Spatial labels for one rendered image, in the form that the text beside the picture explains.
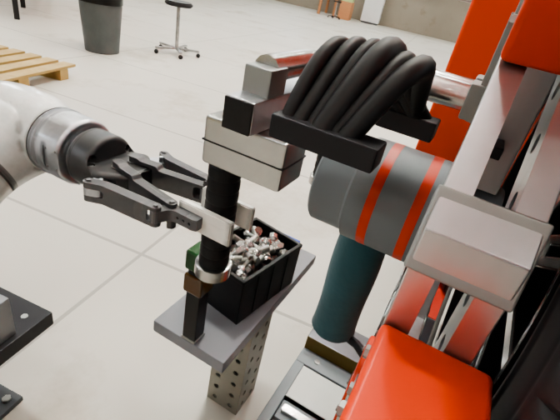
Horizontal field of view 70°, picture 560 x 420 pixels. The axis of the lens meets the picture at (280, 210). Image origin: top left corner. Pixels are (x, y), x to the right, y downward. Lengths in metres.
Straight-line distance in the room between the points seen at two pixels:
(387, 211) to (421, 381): 0.25
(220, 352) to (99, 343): 0.68
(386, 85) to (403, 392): 0.21
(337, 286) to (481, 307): 0.49
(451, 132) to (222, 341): 0.65
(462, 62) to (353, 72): 0.62
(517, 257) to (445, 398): 0.09
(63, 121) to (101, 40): 4.32
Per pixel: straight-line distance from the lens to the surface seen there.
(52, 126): 0.57
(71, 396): 1.33
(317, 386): 1.28
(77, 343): 1.44
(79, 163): 0.54
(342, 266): 0.72
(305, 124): 0.32
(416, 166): 0.50
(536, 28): 0.30
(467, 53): 0.94
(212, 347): 0.82
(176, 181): 0.51
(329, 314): 0.79
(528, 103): 0.48
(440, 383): 0.28
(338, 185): 0.50
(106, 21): 4.84
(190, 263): 0.69
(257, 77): 0.37
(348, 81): 0.33
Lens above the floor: 1.08
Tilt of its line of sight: 30 degrees down
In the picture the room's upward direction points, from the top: 12 degrees clockwise
